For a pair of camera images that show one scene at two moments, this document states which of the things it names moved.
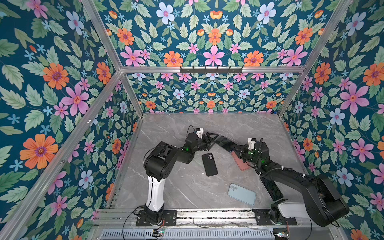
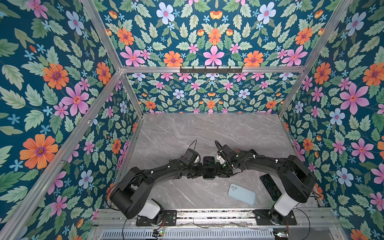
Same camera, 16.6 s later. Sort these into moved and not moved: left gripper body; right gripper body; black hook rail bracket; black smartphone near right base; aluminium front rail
Moved: right gripper body; left gripper body
Not moved: aluminium front rail; black hook rail bracket; black smartphone near right base
